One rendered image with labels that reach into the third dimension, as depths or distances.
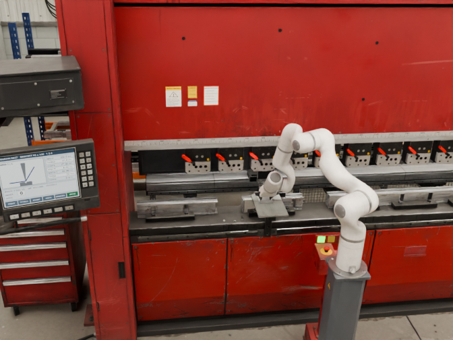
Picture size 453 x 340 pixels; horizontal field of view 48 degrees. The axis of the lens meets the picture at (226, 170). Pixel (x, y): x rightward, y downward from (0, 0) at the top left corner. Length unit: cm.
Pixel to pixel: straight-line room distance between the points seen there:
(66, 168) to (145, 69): 71
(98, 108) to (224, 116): 72
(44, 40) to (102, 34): 471
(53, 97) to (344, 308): 173
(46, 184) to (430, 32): 222
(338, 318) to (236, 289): 91
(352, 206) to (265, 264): 113
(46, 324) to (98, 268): 86
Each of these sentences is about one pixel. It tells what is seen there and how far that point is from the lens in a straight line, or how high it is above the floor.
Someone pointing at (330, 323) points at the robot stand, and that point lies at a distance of 279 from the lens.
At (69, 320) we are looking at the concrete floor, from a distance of 387.
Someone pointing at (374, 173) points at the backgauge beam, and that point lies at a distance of 369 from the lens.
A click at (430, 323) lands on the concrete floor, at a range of 405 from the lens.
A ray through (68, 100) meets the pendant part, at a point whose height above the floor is 180.
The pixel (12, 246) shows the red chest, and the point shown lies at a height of 63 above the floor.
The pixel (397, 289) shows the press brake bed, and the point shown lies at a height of 24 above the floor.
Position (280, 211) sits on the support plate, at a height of 100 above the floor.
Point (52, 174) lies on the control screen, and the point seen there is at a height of 146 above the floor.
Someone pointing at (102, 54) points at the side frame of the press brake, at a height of 195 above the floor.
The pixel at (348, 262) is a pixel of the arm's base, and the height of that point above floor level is 107.
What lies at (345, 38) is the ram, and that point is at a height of 197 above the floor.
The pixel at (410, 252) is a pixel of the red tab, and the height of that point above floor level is 57.
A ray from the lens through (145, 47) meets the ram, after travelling 279.
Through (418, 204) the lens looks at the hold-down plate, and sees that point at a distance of 356.
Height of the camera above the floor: 256
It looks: 27 degrees down
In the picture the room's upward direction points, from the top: 1 degrees clockwise
